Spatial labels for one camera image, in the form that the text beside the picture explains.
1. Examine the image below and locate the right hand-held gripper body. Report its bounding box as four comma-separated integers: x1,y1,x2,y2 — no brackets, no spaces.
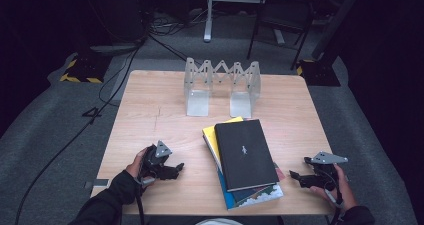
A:
303,150,349,192

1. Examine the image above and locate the tangle of floor cables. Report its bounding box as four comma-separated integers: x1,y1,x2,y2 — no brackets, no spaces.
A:
146,8,208,37

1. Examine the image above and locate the grey slanted post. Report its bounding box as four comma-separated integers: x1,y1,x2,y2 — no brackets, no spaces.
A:
311,0,366,61

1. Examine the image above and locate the left hand-held gripper cable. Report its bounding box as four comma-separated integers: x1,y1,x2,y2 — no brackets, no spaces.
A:
134,176,158,225

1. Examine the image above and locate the yellow book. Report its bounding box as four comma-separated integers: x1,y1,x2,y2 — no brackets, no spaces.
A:
201,115,244,174

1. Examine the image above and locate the grey tape mark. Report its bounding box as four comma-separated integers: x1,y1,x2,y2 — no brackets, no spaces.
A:
84,178,110,189

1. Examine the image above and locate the white desk frame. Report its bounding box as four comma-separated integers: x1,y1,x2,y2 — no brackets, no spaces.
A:
203,0,288,43

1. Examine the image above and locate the black yellow striped base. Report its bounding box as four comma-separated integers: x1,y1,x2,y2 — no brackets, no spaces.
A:
296,58,342,87
59,53,113,84

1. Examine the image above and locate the black chair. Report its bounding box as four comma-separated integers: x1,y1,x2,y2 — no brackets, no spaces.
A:
246,0,314,71

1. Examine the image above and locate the person's left hand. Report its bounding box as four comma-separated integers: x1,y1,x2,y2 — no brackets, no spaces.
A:
125,147,156,188

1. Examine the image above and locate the hand-held gripper cable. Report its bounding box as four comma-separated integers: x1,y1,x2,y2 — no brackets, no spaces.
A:
323,171,345,225
134,176,158,225

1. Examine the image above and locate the black hardcover book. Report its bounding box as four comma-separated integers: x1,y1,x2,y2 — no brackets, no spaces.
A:
214,118,280,193

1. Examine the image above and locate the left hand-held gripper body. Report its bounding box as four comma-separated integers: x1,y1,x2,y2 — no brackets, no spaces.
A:
138,140,174,187

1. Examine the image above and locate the white rounded object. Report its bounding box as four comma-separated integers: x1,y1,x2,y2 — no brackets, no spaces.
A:
194,218,244,225

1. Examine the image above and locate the right hand-held gripper cable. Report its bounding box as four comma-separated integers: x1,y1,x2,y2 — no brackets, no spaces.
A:
323,171,345,225

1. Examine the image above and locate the blue book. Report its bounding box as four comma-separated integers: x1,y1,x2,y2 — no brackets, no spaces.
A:
216,168,285,211

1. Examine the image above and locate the long black floor cable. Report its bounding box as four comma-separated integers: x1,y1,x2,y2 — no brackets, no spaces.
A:
14,34,188,225

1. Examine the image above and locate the expandable metal book rack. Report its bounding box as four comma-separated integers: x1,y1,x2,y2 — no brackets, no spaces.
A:
183,57,262,119

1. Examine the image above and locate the person's right hand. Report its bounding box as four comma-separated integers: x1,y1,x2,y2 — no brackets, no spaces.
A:
309,164,358,212

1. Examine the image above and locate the black cabinet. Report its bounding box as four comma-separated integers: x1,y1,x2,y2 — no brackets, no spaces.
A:
81,0,148,49

